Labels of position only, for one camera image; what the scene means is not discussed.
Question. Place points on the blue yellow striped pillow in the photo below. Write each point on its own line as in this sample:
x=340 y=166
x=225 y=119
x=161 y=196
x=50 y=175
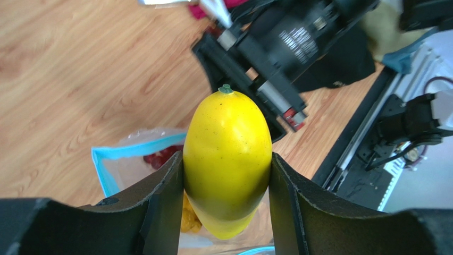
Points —
x=388 y=44

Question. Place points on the yellow lemon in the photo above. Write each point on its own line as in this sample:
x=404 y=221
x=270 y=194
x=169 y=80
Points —
x=226 y=161

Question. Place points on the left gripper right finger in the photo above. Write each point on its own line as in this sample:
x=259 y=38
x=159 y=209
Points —
x=307 y=219

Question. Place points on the folded red cloth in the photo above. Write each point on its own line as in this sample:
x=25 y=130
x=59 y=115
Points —
x=200 y=11

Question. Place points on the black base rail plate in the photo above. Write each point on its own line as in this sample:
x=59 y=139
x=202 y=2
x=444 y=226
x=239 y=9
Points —
x=344 y=170

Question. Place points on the orange fried food piece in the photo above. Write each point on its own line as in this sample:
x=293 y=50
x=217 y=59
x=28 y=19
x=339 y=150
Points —
x=189 y=220

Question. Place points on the clear zip top bag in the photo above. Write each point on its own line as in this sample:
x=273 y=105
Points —
x=123 y=165

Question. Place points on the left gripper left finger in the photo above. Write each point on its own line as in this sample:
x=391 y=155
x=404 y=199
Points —
x=142 y=219

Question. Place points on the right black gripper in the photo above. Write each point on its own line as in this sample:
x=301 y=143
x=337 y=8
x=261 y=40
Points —
x=280 y=40

